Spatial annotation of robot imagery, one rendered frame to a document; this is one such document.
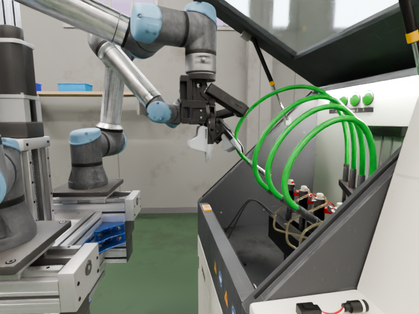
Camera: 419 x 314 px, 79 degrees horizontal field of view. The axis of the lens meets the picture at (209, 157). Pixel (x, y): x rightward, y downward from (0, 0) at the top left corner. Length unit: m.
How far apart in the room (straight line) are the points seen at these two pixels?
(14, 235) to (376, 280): 0.72
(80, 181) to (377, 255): 0.97
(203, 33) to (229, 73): 2.97
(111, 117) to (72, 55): 2.78
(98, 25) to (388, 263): 0.76
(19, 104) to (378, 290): 0.97
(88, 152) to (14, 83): 0.34
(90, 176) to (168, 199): 2.66
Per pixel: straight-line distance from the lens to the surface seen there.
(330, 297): 0.59
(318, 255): 0.55
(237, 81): 3.59
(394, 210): 0.57
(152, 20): 0.60
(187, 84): 0.63
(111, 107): 1.20
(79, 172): 1.12
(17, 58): 0.95
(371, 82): 0.99
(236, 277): 0.65
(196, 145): 0.62
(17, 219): 0.71
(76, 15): 0.71
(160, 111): 0.91
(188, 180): 3.62
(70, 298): 0.68
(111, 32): 0.71
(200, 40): 0.63
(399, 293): 0.57
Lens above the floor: 1.31
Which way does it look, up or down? 8 degrees down
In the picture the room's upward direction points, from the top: straight up
